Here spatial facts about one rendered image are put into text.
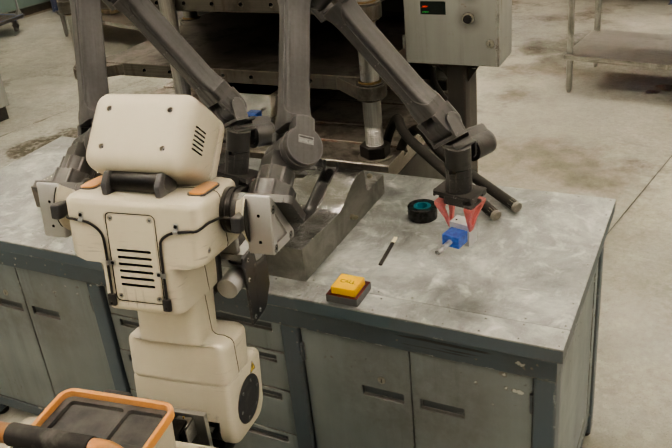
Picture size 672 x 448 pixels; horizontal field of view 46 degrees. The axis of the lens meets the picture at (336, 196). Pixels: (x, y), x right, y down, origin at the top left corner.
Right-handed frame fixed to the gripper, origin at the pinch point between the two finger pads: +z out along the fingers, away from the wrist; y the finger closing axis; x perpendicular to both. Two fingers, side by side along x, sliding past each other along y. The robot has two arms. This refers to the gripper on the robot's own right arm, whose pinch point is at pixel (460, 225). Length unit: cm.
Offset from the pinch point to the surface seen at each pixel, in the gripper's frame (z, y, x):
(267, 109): 5, 104, -48
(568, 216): 15.7, -8.3, -40.8
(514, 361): 24.3, -18.2, 10.0
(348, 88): -6, 70, -51
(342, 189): 3.5, 40.2, -7.8
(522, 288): 15.2, -13.2, -4.0
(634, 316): 97, -4, -117
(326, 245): 11.4, 35.0, 6.9
